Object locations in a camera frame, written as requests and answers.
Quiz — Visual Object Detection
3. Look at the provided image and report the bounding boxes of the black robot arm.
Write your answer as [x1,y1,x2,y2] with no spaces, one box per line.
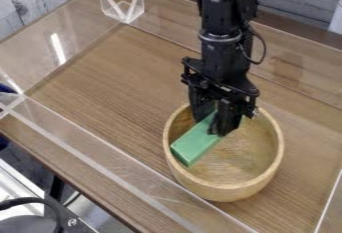
[181,0,259,136]

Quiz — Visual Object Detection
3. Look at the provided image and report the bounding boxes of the brown wooden bowl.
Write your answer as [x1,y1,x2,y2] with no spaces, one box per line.
[163,104,284,202]

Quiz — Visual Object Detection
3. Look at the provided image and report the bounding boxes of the green rectangular block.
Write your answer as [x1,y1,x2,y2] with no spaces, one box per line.
[171,112,221,167]

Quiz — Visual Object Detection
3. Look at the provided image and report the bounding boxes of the black table leg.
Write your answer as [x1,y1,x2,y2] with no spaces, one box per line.
[49,176,65,202]

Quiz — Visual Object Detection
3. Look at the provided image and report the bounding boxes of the clear acrylic tray walls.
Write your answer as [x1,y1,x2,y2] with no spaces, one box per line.
[0,0,342,233]

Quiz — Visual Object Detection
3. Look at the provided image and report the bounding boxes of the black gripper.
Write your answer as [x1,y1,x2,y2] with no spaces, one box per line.
[181,57,260,137]

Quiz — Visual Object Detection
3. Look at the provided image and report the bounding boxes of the black metal bracket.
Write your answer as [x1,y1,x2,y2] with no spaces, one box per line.
[41,195,101,233]

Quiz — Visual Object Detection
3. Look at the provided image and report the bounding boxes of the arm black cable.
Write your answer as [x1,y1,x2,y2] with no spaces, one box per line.
[237,26,267,66]

